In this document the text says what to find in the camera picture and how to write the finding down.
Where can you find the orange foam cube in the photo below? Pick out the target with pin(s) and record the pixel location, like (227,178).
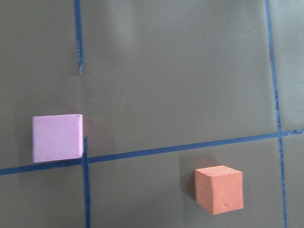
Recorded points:
(219,189)

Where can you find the pink foam cube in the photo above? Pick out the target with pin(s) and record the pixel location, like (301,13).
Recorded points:
(57,137)

